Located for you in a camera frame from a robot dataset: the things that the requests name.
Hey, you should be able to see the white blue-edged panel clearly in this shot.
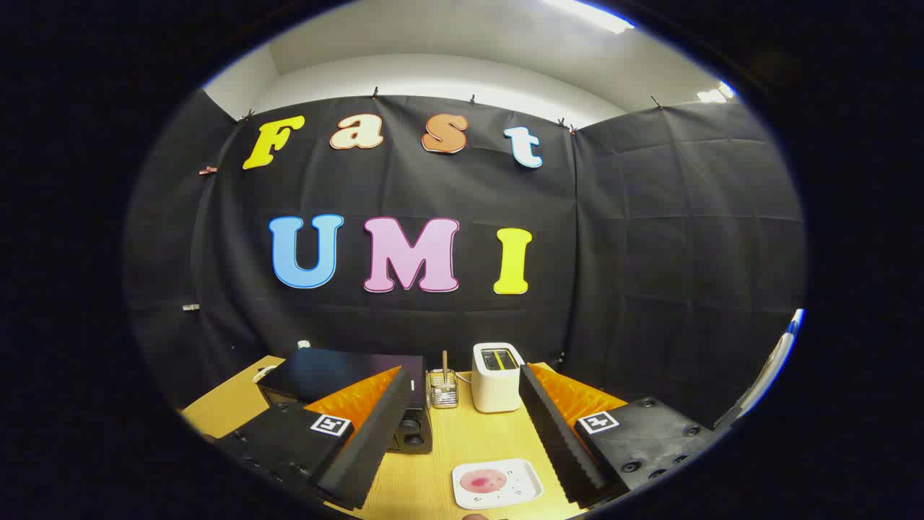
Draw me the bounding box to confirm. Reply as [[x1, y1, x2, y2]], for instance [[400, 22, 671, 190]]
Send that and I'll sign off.
[[713, 309, 804, 430]]

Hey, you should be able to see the white toaster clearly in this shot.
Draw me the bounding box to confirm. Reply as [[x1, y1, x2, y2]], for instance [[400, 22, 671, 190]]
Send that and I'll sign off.
[[471, 342, 526, 414]]

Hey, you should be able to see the pink ham slice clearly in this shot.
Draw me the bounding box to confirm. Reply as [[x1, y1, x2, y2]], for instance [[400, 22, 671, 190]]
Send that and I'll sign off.
[[460, 468, 508, 493]]

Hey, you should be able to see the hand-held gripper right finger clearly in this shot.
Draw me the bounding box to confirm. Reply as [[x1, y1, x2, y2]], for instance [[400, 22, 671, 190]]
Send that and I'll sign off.
[[518, 363, 715, 506]]

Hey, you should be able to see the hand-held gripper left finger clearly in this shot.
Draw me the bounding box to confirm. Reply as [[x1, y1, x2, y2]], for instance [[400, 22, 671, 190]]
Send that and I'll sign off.
[[213, 365, 412, 510]]

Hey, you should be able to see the black toaster oven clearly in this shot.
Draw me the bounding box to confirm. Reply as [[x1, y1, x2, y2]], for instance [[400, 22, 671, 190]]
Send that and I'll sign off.
[[256, 348, 434, 454]]

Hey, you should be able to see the white square plate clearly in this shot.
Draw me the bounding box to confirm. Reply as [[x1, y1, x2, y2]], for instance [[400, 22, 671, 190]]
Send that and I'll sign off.
[[452, 459, 544, 510]]

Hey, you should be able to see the clear glass utensil holder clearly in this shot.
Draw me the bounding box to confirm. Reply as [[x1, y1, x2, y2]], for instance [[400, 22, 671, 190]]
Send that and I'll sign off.
[[427, 368, 460, 410]]

